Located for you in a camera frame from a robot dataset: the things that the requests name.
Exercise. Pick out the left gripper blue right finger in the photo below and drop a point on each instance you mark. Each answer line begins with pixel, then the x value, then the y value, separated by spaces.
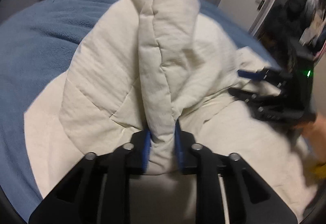
pixel 178 146

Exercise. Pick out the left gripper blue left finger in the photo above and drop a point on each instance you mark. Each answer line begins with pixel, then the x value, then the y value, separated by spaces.
pixel 145 154

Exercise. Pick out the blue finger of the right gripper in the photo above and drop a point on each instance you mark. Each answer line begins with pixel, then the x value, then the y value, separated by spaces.
pixel 245 96
pixel 256 76

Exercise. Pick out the cream hooded padded coat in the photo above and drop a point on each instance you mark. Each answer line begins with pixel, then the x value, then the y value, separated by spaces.
pixel 150 63

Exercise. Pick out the person's right hand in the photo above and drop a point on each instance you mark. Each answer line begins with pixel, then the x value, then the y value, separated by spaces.
pixel 315 133

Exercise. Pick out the blue fleece bed blanket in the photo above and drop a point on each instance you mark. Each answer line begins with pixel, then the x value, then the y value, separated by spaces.
pixel 37 45

